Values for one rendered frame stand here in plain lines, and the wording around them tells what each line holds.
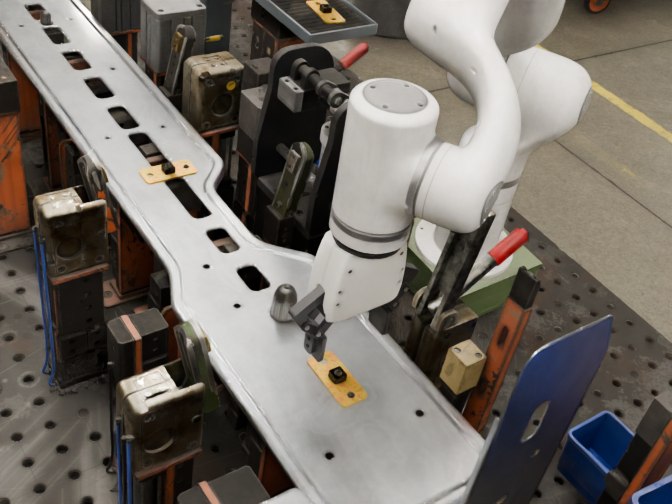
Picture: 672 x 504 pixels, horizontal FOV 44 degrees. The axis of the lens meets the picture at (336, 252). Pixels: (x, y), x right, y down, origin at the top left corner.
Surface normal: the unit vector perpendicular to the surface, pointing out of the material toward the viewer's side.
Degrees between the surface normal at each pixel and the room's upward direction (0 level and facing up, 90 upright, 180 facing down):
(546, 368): 90
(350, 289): 90
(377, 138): 91
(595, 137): 0
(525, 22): 119
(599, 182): 0
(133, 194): 0
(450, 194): 65
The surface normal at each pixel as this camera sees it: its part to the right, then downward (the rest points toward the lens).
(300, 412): 0.14, -0.76
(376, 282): 0.57, 0.62
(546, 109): -0.33, 0.45
